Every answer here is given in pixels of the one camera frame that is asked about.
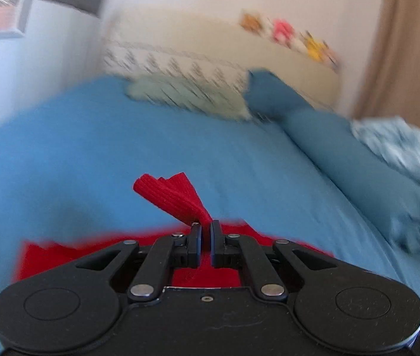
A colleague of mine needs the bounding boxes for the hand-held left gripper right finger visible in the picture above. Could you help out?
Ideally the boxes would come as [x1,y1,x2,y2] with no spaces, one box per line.
[210,220,339,301]

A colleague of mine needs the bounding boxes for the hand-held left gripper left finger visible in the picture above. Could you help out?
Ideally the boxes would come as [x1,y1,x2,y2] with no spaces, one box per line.
[75,222,203,303]

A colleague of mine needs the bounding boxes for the red knit garment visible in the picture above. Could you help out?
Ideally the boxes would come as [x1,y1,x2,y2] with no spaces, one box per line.
[13,172,334,289]

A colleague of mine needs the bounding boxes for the blue bed sheet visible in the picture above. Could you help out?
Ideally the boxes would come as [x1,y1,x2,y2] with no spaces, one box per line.
[0,75,420,356]

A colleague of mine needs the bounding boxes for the pale green patterned pillow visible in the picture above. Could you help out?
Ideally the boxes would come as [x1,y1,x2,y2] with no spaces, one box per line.
[126,74,251,121]

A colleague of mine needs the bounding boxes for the blue duvet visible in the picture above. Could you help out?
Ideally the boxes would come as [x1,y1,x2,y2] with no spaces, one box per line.
[245,70,420,255]

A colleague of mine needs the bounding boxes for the patterned white pillow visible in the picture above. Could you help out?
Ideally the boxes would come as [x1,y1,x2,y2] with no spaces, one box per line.
[102,41,249,93]

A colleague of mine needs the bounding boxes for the cream headboard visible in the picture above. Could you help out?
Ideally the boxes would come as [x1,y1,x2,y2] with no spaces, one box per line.
[100,5,344,110]

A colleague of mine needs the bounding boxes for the white blue patterned cloth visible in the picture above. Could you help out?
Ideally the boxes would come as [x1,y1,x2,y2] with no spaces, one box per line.
[351,117,420,197]

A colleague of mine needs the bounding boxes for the yellow plush toy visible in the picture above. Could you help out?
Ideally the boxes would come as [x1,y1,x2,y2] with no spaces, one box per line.
[302,33,331,62]

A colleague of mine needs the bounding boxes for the pink plush toy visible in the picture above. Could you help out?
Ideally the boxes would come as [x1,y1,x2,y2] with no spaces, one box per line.
[272,18,295,43]

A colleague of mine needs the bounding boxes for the orange plush toy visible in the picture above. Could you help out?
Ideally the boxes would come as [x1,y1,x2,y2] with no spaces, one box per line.
[240,12,268,32]

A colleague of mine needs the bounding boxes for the beige curtain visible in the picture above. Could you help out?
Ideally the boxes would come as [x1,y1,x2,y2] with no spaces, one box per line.
[351,0,420,142]

